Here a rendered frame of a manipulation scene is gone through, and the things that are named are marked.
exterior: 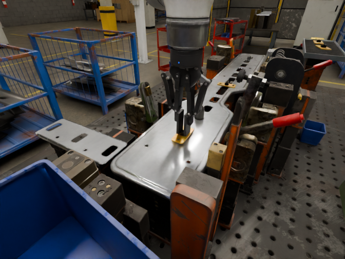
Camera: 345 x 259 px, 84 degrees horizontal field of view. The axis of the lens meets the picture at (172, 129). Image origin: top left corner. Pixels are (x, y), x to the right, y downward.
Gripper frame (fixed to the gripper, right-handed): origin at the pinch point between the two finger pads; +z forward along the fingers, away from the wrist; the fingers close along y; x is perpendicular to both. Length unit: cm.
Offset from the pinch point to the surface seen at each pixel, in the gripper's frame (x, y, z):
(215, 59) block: -77, 16, 2
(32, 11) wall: -730, 1370, 37
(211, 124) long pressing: -10.2, -5.3, 4.7
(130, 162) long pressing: 16.5, 6.7, 4.8
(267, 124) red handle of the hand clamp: 0.9, -20.7, -6.5
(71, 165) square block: 27.4, 12.2, -1.1
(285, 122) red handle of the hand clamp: 1.2, -23.8, -8.2
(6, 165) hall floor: 3, 186, 105
